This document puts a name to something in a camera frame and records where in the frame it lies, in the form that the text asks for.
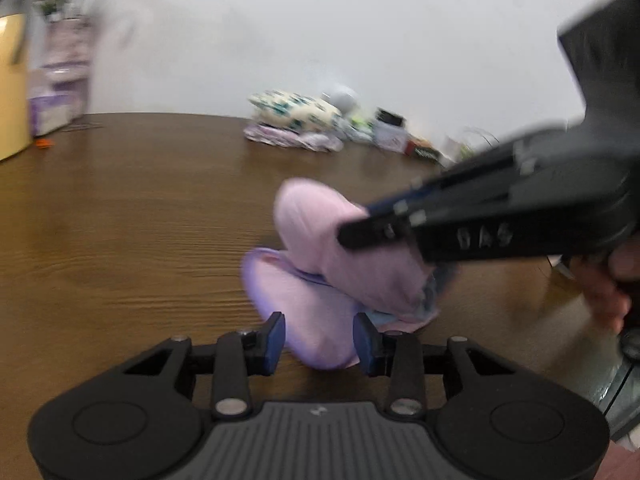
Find small green and white box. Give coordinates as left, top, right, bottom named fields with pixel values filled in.
left=346, top=114, right=376, bottom=145

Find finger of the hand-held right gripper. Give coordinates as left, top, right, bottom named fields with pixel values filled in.
left=362, top=146, right=517, bottom=217
left=336, top=209, right=427, bottom=261

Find small white round speaker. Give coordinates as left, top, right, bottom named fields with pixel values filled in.
left=321, top=85, right=362, bottom=114

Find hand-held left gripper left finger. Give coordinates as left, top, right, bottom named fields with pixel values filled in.
left=122, top=311, right=287, bottom=418

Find purple patterned folded cloth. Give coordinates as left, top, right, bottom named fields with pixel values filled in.
left=243, top=124, right=346, bottom=154

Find person's right hand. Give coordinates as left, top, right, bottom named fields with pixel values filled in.
left=569, top=240, right=640, bottom=335

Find small white printed box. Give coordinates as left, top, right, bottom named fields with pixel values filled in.
left=372, top=107, right=408, bottom=154

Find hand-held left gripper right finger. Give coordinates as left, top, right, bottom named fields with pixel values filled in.
left=352, top=311, right=517, bottom=418

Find cream floral folded cloth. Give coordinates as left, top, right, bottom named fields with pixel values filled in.
left=248, top=89, right=347, bottom=134

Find person's pink pants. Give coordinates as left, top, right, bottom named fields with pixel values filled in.
left=595, top=437, right=640, bottom=480

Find pink patterned pack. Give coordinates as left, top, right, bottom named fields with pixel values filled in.
left=42, top=17, right=95, bottom=70

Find yellow container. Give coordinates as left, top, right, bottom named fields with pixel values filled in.
left=0, top=12, right=34, bottom=162

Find pink and blue mesh vest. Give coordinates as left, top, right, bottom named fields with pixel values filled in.
left=241, top=177, right=460, bottom=372

